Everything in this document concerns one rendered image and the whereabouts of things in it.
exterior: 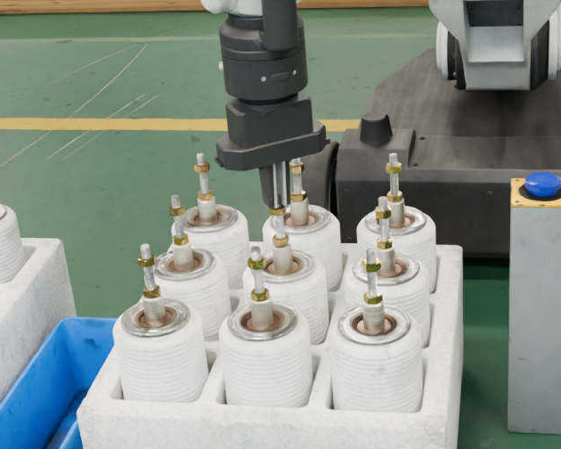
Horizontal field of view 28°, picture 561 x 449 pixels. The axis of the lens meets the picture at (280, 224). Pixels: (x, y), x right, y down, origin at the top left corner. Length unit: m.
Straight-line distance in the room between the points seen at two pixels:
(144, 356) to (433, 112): 0.89
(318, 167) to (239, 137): 0.52
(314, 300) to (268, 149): 0.19
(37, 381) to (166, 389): 0.28
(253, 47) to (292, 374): 0.34
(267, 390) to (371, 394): 0.11
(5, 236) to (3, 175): 0.81
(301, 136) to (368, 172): 0.48
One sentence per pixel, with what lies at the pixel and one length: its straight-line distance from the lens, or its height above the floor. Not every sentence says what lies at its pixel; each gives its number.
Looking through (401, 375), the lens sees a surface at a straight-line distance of 1.15.
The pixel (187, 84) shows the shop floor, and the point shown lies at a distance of 2.66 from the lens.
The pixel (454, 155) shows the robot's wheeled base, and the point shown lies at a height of 0.19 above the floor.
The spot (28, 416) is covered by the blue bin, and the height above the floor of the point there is 0.07.
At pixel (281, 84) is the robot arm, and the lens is 1.15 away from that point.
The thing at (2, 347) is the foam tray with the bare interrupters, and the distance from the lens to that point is 1.42.
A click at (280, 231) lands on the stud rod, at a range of 1.26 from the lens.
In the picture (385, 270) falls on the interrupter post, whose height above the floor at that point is 0.26.
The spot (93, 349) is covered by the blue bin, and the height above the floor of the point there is 0.07.
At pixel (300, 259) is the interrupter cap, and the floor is 0.25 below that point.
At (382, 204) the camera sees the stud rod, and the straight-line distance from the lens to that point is 1.22.
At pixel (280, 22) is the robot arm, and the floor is 0.56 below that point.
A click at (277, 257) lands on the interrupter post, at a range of 1.27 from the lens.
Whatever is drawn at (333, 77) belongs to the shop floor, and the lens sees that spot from 2.61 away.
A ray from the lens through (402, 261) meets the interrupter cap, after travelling 1.28.
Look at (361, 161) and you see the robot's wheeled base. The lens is 1.67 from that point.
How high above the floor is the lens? 0.87
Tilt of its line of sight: 27 degrees down
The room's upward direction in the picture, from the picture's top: 5 degrees counter-clockwise
